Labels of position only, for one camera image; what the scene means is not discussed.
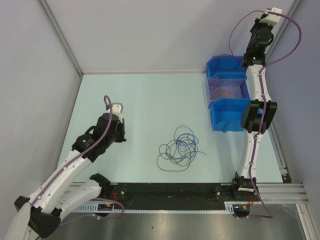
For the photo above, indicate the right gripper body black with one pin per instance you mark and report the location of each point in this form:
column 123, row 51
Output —
column 257, row 26

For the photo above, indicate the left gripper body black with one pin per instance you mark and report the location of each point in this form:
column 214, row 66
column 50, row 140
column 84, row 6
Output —
column 118, row 136

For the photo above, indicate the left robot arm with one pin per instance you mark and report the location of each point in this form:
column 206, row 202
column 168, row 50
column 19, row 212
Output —
column 43, row 211

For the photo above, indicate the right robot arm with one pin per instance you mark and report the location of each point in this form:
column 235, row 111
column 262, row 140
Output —
column 260, row 111

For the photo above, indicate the far blue bin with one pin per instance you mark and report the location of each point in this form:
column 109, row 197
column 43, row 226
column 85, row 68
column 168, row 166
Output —
column 224, row 63

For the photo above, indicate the blue bin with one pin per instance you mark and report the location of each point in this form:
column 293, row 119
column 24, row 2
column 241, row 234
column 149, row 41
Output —
column 224, row 63
column 226, row 114

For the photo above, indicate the middle lavender bin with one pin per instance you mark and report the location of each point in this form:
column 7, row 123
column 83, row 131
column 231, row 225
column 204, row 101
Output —
column 227, row 86

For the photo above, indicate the near blue bin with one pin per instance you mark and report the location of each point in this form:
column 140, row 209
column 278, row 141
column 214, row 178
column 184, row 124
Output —
column 226, row 114

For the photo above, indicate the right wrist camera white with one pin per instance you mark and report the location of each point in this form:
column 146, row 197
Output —
column 272, row 15

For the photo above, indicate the white cable duct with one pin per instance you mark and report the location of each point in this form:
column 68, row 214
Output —
column 106, row 208

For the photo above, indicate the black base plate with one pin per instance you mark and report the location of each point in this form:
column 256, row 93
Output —
column 175, row 196

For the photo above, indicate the aluminium frame rail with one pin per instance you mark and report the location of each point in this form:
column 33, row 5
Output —
column 287, row 193

